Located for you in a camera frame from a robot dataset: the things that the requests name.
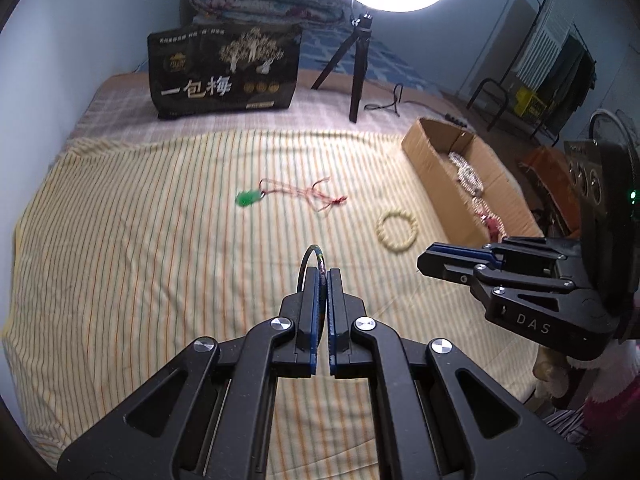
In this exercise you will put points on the orange wooden furniture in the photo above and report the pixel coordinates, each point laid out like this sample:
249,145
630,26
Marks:
546,171

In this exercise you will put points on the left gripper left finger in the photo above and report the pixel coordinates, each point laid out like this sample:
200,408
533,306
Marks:
207,413

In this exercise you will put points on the dark hanging clothes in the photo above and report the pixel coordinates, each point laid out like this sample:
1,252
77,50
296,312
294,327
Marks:
566,86

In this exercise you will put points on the black snack bag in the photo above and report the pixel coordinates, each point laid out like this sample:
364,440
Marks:
205,69

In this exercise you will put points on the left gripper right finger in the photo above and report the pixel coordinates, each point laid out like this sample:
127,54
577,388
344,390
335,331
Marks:
436,413

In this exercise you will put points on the yellow striped cloth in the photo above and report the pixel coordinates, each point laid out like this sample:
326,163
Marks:
128,252

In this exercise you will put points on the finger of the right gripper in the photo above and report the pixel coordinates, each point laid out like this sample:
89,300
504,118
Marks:
470,250
450,272

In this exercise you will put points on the pink checked bed sheet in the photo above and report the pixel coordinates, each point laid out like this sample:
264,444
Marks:
122,110

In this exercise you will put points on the white striped hanging towel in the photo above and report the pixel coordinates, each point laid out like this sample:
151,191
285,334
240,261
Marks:
544,44

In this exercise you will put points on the brown cardboard box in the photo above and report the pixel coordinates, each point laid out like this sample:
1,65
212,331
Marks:
464,179

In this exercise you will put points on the yellow black box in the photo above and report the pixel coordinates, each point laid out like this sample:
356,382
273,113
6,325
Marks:
528,105

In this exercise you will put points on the black clothes rack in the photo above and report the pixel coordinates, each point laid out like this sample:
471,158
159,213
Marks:
500,92

